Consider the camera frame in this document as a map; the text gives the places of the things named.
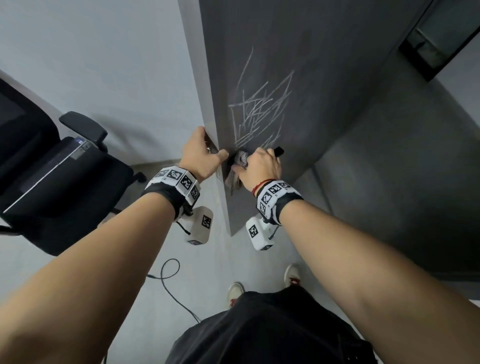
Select person's right forearm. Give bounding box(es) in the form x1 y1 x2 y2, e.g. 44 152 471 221
279 200 480 364

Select person's right hand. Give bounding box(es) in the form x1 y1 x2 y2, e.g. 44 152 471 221
232 147 283 193

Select red string bracelet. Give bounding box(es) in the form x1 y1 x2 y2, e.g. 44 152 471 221
251 178 277 198

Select black floor cable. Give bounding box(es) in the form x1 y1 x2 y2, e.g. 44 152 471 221
146 258 202 323

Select grey cleaning cloth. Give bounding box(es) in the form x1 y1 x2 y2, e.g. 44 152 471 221
224 149 250 196

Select black laptop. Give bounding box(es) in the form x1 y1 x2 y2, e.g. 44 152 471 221
1 135 113 226

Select person's left forearm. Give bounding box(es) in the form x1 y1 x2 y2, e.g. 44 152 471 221
0 193 177 364

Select person's left hand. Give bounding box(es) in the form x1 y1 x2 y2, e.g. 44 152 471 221
179 126 230 184

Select black office chair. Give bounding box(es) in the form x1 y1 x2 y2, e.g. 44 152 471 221
0 76 147 258

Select black clothing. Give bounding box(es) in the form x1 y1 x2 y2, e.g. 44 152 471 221
164 286 378 364

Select black white marker wristband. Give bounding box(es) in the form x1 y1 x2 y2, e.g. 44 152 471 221
256 179 304 226
142 166 202 220

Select black framed window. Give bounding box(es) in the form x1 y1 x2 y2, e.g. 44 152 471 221
398 0 480 82

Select grey door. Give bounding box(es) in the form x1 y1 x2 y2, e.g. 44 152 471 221
178 0 432 237

